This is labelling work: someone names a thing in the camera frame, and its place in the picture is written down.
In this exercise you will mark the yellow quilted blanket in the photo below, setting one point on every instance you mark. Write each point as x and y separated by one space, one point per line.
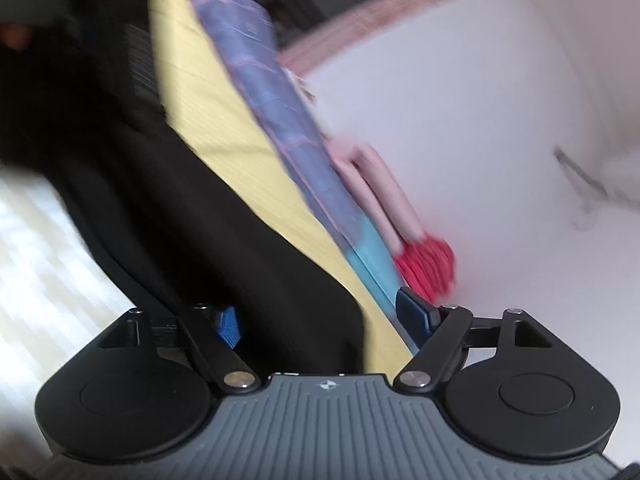
204 108

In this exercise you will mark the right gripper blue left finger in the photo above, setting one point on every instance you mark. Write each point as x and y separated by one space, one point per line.
227 327

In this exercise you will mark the folded pink cloth stack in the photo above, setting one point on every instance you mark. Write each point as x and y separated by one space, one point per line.
379 195

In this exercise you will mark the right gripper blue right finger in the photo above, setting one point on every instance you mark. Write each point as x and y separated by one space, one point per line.
418 317

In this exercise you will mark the folded red cloth stack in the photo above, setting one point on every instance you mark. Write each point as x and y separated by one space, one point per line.
428 267

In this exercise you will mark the blue plaid pillow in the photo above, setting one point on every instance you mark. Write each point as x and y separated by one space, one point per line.
242 33

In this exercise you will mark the pink curtain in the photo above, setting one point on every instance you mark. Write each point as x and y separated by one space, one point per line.
345 30

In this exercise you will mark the black pants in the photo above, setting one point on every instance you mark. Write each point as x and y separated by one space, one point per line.
80 105

